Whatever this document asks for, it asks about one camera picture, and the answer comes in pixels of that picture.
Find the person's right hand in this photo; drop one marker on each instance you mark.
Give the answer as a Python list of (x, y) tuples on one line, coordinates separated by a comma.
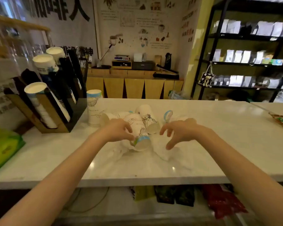
[(186, 129)]

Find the person's left hand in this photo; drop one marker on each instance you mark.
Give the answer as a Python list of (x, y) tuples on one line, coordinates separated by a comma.
[(114, 130)]

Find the person's right thumb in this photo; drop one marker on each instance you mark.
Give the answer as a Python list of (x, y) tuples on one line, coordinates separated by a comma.
[(172, 143)]

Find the person's left thumb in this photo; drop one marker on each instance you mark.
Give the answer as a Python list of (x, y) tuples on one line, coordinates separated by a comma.
[(128, 137)]

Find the person's right middle finger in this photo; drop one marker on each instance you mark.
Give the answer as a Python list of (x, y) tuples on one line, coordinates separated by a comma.
[(164, 129)]

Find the person's right forearm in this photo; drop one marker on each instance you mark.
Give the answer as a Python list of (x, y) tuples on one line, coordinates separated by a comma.
[(245, 176)]

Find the person's left forearm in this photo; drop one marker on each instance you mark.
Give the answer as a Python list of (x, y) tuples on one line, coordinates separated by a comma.
[(51, 181)]

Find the white paper cup blue band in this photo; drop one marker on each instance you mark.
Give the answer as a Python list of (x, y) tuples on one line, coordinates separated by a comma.
[(139, 129)]

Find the white paper cup dark drawing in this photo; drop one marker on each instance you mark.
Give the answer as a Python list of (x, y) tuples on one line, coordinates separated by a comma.
[(148, 120)]

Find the crumpled clear plastic bag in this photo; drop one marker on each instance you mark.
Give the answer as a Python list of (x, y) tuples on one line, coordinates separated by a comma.
[(176, 95)]

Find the white paper cup blue rim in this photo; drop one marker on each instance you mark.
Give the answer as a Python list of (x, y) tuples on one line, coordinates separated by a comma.
[(94, 108)]

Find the wooden counter cabinet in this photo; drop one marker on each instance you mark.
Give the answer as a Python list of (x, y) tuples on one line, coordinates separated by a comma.
[(134, 85)]

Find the dark patterned bag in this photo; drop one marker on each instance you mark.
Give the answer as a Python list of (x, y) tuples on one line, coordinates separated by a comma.
[(174, 195)]

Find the black sealing machine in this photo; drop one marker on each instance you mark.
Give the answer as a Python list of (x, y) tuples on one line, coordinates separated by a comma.
[(166, 74)]

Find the yellow green carton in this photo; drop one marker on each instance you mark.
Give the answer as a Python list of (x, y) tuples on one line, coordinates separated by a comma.
[(142, 192)]

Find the black metal box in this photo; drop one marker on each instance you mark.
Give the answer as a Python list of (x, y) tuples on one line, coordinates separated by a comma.
[(143, 65)]

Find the black standing pouch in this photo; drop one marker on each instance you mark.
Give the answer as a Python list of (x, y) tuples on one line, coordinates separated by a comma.
[(167, 61)]

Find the brown kraft paper bag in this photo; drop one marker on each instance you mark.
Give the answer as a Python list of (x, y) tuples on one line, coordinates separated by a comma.
[(157, 60)]

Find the wooden box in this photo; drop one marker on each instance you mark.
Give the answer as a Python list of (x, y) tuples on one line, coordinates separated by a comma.
[(121, 64)]

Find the black wooden cup holder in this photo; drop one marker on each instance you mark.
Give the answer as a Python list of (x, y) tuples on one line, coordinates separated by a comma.
[(61, 108)]

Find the white carton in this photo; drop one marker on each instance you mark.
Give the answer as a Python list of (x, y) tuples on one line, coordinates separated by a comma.
[(138, 57)]

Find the red foil bag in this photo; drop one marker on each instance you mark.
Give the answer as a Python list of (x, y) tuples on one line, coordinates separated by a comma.
[(222, 201)]

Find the digital kitchen scale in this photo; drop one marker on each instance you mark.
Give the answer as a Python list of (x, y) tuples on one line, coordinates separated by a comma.
[(121, 57)]

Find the white desk lamp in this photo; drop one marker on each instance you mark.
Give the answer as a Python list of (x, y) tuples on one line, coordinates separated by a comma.
[(106, 55)]

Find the stack of white paper cups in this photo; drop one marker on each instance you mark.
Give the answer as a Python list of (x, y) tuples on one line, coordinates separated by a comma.
[(41, 105), (44, 64), (56, 52)]

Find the row of grey coffee bags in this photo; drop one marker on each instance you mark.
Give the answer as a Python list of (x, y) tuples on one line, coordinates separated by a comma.
[(245, 81)]

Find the black metal shelf unit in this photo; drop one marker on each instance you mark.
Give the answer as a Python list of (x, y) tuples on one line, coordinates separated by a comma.
[(217, 44)]

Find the row of white coffee bags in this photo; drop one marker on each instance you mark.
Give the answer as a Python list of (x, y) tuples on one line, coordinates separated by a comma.
[(238, 56)]

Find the wicker tray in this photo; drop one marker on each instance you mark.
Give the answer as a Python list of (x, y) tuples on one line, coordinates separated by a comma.
[(277, 120)]

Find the green plastic bag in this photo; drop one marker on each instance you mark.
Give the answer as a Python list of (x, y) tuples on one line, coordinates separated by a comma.
[(3, 148)]

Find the printed menu sheet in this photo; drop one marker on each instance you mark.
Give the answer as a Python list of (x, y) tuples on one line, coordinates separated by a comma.
[(4, 103)]

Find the green blue packet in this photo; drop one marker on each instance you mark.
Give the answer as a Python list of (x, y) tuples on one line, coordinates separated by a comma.
[(273, 61)]

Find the row of silver coffee bags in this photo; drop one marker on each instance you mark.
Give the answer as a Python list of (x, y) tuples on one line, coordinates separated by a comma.
[(261, 28)]

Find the clear display case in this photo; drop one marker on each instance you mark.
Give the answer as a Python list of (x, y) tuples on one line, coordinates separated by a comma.
[(11, 42)]

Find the illustrated wall poster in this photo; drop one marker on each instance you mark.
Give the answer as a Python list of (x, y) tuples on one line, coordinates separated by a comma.
[(141, 23)]

